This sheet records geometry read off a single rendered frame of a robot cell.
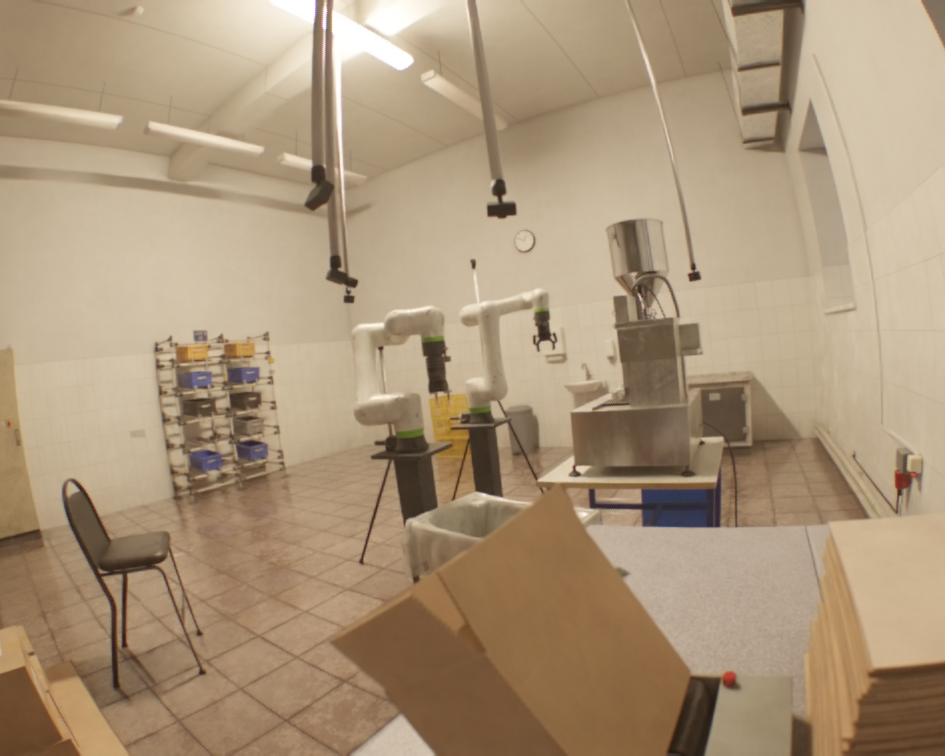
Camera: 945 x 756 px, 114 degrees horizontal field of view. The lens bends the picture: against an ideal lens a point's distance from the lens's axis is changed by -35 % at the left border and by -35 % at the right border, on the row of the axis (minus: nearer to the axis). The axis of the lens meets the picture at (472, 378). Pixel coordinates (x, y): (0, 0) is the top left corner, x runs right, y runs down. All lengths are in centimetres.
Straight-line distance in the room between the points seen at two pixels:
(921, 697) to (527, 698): 37
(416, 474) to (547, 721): 167
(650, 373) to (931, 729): 164
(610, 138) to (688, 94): 119
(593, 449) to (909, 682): 164
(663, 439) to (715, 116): 495
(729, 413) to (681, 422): 326
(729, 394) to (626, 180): 286
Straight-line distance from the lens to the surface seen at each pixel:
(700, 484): 181
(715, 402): 507
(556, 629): 49
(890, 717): 53
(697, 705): 69
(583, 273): 606
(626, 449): 191
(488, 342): 247
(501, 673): 42
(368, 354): 217
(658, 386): 191
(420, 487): 203
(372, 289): 792
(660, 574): 115
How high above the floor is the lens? 128
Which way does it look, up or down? 2 degrees down
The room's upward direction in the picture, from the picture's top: 6 degrees counter-clockwise
